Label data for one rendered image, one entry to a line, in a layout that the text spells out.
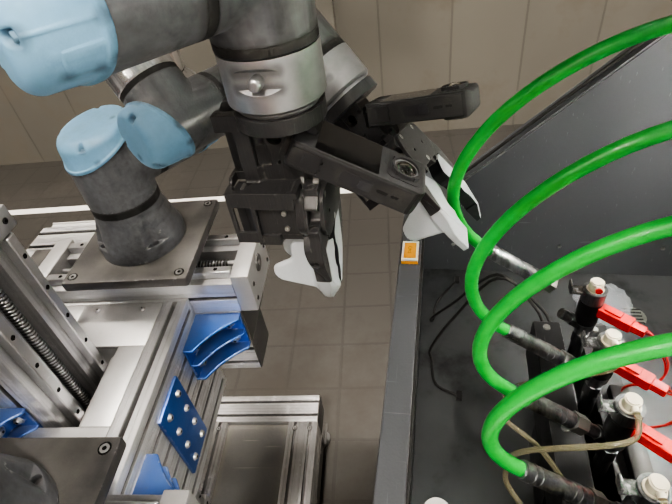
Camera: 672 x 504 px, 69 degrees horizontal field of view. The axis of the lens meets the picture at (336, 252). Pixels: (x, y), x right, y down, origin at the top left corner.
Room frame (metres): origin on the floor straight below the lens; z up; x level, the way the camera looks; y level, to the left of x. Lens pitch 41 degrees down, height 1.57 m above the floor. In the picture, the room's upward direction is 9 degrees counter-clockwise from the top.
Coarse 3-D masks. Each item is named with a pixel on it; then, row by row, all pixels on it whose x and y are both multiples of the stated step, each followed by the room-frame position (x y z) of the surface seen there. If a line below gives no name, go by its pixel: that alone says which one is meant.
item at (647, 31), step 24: (648, 24) 0.39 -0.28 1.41; (600, 48) 0.40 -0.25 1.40; (624, 48) 0.40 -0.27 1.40; (552, 72) 0.41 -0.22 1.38; (528, 96) 0.41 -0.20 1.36; (504, 120) 0.42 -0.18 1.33; (480, 144) 0.42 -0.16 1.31; (456, 168) 0.43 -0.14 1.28; (456, 192) 0.43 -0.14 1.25; (480, 240) 0.43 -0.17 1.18
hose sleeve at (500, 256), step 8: (496, 248) 0.42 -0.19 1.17; (488, 256) 0.42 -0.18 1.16; (496, 256) 0.41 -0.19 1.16; (504, 256) 0.41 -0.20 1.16; (512, 256) 0.42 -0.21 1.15; (504, 264) 0.41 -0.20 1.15; (512, 264) 0.41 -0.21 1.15; (520, 264) 0.41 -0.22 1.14; (528, 264) 0.41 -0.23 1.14; (520, 272) 0.41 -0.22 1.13; (528, 272) 0.40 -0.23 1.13
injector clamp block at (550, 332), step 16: (544, 336) 0.42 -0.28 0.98; (560, 336) 0.42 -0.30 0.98; (592, 336) 0.41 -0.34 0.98; (528, 352) 0.44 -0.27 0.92; (528, 368) 0.42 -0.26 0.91; (544, 368) 0.37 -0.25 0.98; (576, 384) 0.37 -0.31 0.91; (608, 384) 0.33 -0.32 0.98; (560, 400) 0.32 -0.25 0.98; (592, 416) 0.31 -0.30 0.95; (544, 432) 0.30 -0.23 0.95; (560, 432) 0.28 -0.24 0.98; (544, 464) 0.27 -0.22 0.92; (560, 464) 0.24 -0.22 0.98; (576, 464) 0.24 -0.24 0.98; (624, 464) 0.23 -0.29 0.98; (576, 480) 0.22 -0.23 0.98; (592, 480) 0.22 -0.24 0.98; (608, 480) 0.22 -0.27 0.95; (544, 496) 0.24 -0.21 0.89; (608, 496) 0.21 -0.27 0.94; (624, 496) 0.20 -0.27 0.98
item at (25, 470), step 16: (0, 464) 0.27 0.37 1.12; (16, 464) 0.28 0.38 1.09; (32, 464) 0.30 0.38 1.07; (0, 480) 0.25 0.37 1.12; (16, 480) 0.26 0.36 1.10; (32, 480) 0.28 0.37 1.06; (48, 480) 0.28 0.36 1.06; (0, 496) 0.24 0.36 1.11; (16, 496) 0.25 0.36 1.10; (32, 496) 0.25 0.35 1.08; (48, 496) 0.26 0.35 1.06
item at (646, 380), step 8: (624, 368) 0.29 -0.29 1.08; (632, 368) 0.29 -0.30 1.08; (640, 368) 0.29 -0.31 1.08; (624, 376) 0.29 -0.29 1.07; (632, 376) 0.28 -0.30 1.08; (640, 376) 0.28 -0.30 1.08; (648, 376) 0.28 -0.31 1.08; (640, 384) 0.27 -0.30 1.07; (648, 384) 0.27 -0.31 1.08; (656, 384) 0.27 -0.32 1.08; (664, 384) 0.26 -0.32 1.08; (656, 392) 0.26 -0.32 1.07; (664, 392) 0.26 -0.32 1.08
